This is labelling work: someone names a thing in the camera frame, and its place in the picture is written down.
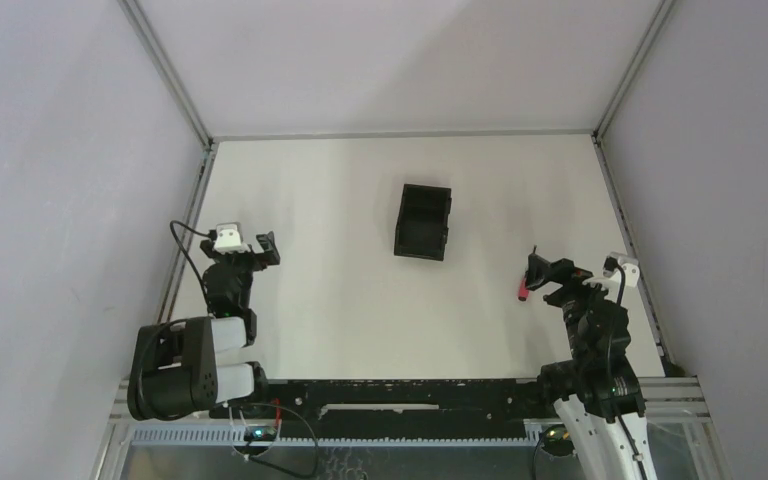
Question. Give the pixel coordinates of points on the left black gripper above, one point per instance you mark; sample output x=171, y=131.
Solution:
x=251, y=257

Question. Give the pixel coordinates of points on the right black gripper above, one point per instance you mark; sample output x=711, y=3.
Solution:
x=541, y=270

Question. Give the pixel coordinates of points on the red handled screwdriver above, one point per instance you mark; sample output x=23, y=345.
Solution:
x=529, y=278

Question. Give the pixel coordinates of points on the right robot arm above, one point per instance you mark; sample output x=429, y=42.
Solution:
x=596, y=393

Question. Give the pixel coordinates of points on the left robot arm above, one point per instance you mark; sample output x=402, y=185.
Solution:
x=175, y=370

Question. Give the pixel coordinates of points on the black plastic bin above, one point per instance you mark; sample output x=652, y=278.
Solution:
x=421, y=229

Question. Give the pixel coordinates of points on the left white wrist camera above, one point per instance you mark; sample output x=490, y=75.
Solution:
x=229, y=240

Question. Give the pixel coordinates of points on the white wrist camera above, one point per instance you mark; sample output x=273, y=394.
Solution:
x=229, y=240
x=622, y=269

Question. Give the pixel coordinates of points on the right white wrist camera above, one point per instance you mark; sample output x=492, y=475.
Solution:
x=622, y=269

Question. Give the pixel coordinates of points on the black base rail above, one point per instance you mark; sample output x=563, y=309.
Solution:
x=446, y=410

